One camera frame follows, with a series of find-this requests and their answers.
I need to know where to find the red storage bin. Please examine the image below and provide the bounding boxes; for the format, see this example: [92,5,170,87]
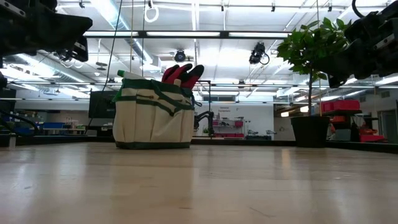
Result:
[359,128,385,142]

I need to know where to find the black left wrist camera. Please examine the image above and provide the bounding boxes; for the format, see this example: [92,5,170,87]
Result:
[72,35,90,63]

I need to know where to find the shelf with red bins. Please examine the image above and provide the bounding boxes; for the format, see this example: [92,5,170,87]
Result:
[212,117,246,139]

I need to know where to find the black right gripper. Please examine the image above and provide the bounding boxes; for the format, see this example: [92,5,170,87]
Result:
[314,0,398,88]

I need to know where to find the black overhead gantry bar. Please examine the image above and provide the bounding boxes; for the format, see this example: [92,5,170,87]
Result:
[83,29,293,40]

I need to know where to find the black monitor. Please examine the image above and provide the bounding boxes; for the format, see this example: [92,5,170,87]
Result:
[88,90,118,119]

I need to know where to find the red and black garden glove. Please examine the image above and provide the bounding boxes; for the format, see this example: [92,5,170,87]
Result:
[160,63,205,90]

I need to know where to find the cream and green gardening bag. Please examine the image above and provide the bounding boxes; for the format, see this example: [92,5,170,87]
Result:
[111,77,196,151]

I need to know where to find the red storage bins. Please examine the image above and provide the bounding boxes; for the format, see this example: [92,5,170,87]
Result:
[321,99,361,113]

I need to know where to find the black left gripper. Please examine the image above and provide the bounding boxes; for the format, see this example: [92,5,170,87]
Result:
[0,0,93,58]

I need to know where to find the green plant in black pot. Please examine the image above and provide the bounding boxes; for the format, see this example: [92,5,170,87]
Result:
[275,17,361,149]

